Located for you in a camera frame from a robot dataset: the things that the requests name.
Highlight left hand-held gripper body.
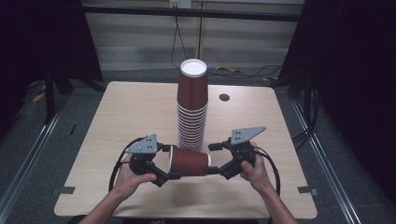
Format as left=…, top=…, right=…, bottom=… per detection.
left=124, top=133, right=165, bottom=177

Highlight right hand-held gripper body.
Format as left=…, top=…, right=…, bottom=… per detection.
left=218, top=125, right=267, bottom=181

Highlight brown ribbed paper cup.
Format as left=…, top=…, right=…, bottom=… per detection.
left=167, top=145, right=213, bottom=177

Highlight stack of brown cups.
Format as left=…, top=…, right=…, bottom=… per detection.
left=176, top=58, right=209, bottom=153

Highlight person's right hand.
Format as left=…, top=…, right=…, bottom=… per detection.
left=239, top=141, right=273, bottom=194

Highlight person's left hand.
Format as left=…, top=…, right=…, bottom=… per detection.
left=111, top=153, right=158, bottom=202

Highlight grey tape piece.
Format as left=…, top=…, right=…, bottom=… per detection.
left=296, top=185, right=318, bottom=197
left=50, top=186, right=77, bottom=197

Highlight yellow floor tape strip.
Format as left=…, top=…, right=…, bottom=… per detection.
left=31, top=85, right=47, bottom=104
left=215, top=64, right=244, bottom=75

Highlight black metal stand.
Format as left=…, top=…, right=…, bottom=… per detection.
left=43, top=63, right=58, bottom=125

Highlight black curtain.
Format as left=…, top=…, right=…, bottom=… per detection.
left=277, top=0, right=396, bottom=204
left=0, top=0, right=105, bottom=139

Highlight black horizontal bar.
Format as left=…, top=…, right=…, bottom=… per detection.
left=81, top=4, right=305, bottom=23

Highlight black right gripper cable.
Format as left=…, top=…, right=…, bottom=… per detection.
left=254, top=146, right=282, bottom=198

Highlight black cable bundle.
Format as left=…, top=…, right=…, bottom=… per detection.
left=290, top=88, right=322, bottom=152

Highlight black floor cables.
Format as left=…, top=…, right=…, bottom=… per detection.
left=206, top=63, right=283, bottom=80

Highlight metal floor rail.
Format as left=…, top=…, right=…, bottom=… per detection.
left=290, top=99, right=362, bottom=224
left=0, top=96, right=68, bottom=217

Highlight black hanging cable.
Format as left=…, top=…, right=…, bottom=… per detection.
left=169, top=7, right=188, bottom=69

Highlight white wall outlet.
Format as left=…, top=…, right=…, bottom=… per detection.
left=168, top=0, right=192, bottom=9

